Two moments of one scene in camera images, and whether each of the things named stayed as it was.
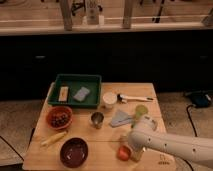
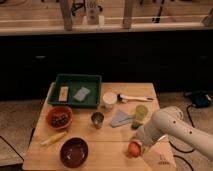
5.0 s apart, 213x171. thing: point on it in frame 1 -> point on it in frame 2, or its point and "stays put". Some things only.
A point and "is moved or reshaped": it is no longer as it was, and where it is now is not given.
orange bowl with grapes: (59, 117) stays put
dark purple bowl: (74, 152) stays put
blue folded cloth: (121, 118) stays put
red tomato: (123, 152) is moved or reshaped
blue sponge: (82, 93) stays put
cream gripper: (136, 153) -> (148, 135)
